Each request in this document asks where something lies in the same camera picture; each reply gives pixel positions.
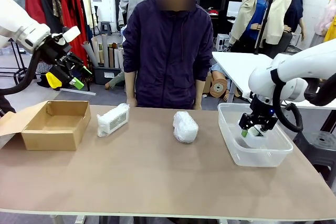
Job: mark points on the red jacket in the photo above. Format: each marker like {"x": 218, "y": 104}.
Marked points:
{"x": 35, "y": 3}

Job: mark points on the beige paper roll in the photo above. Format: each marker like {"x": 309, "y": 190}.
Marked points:
{"x": 97, "y": 48}

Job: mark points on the small red item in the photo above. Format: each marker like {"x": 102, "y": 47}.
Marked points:
{"x": 214, "y": 11}

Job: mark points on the person's right hand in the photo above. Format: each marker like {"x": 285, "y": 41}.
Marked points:
{"x": 132, "y": 102}

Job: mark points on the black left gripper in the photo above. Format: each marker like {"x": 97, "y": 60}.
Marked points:
{"x": 55, "y": 51}

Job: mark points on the yellow plastic object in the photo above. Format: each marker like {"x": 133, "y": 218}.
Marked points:
{"x": 52, "y": 81}

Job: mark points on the silver metal rail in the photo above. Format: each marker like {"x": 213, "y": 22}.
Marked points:
{"x": 78, "y": 91}

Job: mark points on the white monitor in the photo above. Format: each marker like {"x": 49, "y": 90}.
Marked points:
{"x": 235, "y": 9}

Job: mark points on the bubble rounded clock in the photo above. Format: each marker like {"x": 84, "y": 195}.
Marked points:
{"x": 185, "y": 128}

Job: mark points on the grey plastic stool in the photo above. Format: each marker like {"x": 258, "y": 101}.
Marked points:
{"x": 106, "y": 27}

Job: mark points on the mannequin cream jacket navy top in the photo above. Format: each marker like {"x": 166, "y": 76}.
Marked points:
{"x": 278, "y": 16}

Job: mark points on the black tripod stand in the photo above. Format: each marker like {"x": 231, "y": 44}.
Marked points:
{"x": 263, "y": 24}

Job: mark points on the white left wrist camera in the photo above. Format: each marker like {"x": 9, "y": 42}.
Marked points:
{"x": 71, "y": 33}

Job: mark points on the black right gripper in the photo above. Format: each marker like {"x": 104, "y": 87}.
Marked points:
{"x": 258, "y": 115}

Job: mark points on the dark grey stool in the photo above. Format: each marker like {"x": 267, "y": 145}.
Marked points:
{"x": 320, "y": 142}

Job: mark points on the brown cardboard box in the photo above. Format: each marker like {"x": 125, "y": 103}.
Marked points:
{"x": 50, "y": 140}

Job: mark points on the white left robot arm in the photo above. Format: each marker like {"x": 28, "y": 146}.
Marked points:
{"x": 15, "y": 22}

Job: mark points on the person's left hand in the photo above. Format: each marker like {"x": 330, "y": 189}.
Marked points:
{"x": 198, "y": 104}

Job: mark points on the yellow garment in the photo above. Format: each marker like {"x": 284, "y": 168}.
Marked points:
{"x": 331, "y": 31}

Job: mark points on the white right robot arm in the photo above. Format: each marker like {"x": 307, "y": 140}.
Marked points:
{"x": 302, "y": 58}

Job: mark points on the clear plastic container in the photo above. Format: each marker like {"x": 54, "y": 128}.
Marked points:
{"x": 262, "y": 155}

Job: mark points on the white unwrapped digital clock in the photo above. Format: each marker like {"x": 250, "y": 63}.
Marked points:
{"x": 254, "y": 132}

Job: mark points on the white computer case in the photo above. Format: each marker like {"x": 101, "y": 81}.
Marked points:
{"x": 222, "y": 41}

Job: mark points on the pink coat mannequin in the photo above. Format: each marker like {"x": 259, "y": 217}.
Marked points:
{"x": 324, "y": 16}

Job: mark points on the person in navy jacket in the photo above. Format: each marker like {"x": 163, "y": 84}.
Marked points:
{"x": 168, "y": 64}

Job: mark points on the brown paper spool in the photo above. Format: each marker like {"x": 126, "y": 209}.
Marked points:
{"x": 218, "y": 86}

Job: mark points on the tall grey paper roll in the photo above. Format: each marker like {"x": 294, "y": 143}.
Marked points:
{"x": 105, "y": 51}

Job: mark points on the plastic rectangular clock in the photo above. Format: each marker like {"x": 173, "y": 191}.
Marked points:
{"x": 113, "y": 119}

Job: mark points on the white work table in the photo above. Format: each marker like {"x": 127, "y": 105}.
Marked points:
{"x": 236, "y": 64}

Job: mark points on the cream hanging garment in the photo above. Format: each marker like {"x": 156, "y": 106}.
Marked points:
{"x": 86, "y": 9}

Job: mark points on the open cardboard floor box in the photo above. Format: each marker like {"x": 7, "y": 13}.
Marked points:
{"x": 208, "y": 83}

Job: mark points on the black metal clothes rack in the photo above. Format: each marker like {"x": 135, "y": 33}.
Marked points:
{"x": 10, "y": 73}

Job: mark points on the red dress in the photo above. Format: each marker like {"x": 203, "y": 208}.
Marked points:
{"x": 72, "y": 16}

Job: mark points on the brown cardboard tube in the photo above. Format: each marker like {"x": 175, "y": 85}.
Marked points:
{"x": 111, "y": 57}

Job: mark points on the mannequin beige coat blue shirt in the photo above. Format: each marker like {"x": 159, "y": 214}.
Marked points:
{"x": 246, "y": 11}

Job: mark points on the black hanging garment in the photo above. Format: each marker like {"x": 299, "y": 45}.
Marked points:
{"x": 50, "y": 11}

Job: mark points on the white paper tube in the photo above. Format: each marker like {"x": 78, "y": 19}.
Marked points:
{"x": 116, "y": 58}

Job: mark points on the grey storage bin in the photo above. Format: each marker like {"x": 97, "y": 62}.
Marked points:
{"x": 105, "y": 75}

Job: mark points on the person's left forearm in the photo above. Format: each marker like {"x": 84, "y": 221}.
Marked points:
{"x": 200, "y": 90}

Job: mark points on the person's right forearm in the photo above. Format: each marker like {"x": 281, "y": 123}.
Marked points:
{"x": 130, "y": 85}

